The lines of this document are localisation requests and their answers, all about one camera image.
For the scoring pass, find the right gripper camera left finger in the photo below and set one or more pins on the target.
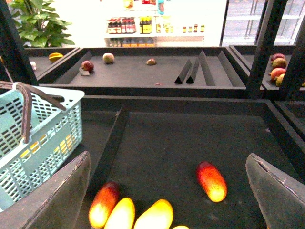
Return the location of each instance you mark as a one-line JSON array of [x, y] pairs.
[[56, 203]]

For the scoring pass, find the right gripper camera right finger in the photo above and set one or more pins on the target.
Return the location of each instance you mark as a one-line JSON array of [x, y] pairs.
[[280, 197]]

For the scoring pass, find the light blue plastic basket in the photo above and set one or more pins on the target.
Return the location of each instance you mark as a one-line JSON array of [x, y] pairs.
[[54, 134]]

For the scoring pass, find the brown basket handle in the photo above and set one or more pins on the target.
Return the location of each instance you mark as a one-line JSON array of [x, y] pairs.
[[26, 91]]

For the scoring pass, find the red yellow mango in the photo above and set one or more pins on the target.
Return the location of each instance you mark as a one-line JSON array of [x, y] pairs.
[[211, 181]]

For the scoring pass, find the dark wooden display stand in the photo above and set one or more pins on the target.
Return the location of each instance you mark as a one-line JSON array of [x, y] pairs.
[[152, 144]]

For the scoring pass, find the red apple on shelf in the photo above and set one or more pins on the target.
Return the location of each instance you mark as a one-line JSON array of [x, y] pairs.
[[87, 66]]

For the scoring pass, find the green potted plant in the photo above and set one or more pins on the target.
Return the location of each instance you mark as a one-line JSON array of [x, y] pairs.
[[38, 24]]

